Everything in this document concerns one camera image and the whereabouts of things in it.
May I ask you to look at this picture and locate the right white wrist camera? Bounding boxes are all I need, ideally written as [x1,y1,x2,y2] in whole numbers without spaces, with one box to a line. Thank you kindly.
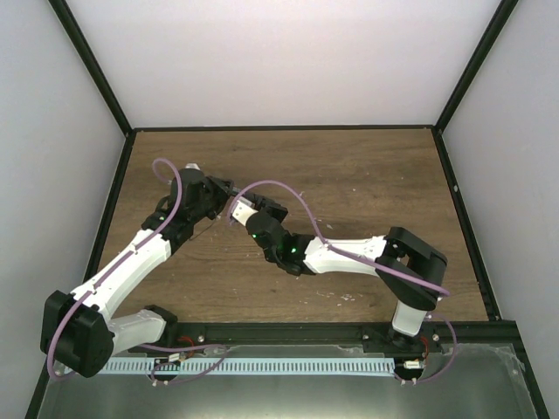
[230,197,258,226]

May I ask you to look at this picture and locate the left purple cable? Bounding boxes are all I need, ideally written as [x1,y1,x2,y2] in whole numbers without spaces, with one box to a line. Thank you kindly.
[46,157,231,388]

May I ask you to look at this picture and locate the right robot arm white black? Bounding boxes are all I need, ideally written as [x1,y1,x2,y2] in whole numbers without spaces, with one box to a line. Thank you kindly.
[231,198,448,352]

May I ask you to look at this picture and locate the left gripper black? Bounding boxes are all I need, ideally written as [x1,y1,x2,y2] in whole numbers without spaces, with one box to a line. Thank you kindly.
[190,175,234,223]

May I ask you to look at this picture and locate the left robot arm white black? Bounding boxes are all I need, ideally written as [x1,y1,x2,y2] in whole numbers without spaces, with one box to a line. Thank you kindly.
[40,165,233,381]

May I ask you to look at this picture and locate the light blue slotted cable duct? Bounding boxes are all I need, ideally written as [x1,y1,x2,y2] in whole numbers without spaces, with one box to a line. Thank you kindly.
[100,357,395,380]

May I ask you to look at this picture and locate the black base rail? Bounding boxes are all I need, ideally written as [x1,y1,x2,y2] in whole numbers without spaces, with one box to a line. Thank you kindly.
[153,322,437,354]

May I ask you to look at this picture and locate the purple cable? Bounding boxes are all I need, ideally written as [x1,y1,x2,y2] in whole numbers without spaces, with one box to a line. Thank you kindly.
[226,180,459,387]
[46,157,231,388]

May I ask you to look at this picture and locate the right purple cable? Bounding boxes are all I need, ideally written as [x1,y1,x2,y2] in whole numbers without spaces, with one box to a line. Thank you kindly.
[226,180,459,387]

